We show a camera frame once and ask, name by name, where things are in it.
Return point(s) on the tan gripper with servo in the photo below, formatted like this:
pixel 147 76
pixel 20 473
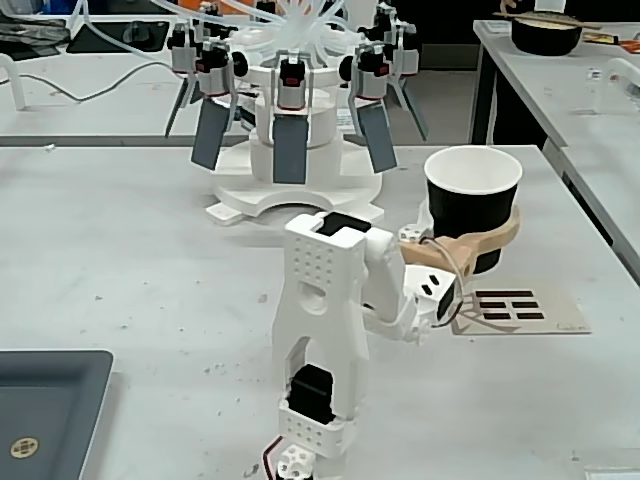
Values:
pixel 452 256

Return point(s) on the black paper cup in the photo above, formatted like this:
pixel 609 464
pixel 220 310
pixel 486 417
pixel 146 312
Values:
pixel 470 210

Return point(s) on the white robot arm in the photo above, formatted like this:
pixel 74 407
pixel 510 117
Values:
pixel 325 280

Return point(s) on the printed paper mat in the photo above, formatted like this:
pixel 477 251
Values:
pixel 555 310

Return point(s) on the black rectangular mat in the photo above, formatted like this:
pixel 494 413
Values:
pixel 117 37

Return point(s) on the grey dispenser chute plate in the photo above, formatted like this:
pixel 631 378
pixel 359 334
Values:
pixel 415 115
pixel 377 137
pixel 176 114
pixel 207 135
pixel 290 150

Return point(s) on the white side table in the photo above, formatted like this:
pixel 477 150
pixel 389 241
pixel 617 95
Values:
pixel 550 100

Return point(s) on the silver dispenser valve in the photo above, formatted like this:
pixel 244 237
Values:
pixel 370 75
pixel 291 90
pixel 407 57
pixel 215 75
pixel 182 55

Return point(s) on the black bowl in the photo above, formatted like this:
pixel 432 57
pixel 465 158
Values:
pixel 545 40

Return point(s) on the white carousel dispenser base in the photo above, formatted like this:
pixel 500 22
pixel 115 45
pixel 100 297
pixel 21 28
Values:
pixel 235 192

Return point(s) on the wooden chopsticks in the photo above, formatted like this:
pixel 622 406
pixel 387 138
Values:
pixel 550 18

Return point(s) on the translucent tube bundle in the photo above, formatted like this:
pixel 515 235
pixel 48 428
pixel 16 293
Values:
pixel 300 20

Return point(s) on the grey plastic tray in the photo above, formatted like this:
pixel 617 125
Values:
pixel 45 400

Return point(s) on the dark crumpled cloth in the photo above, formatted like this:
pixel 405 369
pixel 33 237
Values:
pixel 30 35

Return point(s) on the gold round emblem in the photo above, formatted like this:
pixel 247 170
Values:
pixel 25 447

